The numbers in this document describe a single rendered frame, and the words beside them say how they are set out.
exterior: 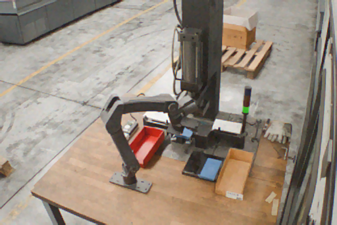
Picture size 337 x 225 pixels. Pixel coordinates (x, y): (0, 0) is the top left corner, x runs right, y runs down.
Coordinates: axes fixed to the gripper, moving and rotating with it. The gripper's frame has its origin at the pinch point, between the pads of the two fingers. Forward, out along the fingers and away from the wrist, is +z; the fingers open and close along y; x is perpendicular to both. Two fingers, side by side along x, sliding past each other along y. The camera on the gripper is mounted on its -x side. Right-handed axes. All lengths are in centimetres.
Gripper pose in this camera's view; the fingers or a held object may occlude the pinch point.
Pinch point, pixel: (179, 131)
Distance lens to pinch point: 148.6
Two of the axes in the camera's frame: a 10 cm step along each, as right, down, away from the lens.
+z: 1.4, 4.5, 8.8
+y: 3.5, -8.5, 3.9
